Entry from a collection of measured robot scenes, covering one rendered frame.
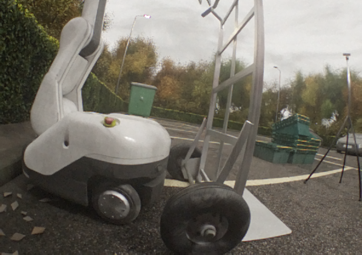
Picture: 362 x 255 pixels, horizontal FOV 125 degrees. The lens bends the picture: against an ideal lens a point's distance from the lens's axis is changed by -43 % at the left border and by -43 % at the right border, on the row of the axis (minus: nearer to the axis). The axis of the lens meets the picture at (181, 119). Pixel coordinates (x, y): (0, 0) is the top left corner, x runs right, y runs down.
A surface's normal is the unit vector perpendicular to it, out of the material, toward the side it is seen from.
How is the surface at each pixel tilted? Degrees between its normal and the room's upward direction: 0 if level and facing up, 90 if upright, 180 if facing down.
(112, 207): 90
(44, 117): 89
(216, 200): 82
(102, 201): 90
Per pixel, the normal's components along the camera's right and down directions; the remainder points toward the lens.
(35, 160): 0.07, 0.02
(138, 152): 0.75, 0.12
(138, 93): 0.32, 0.13
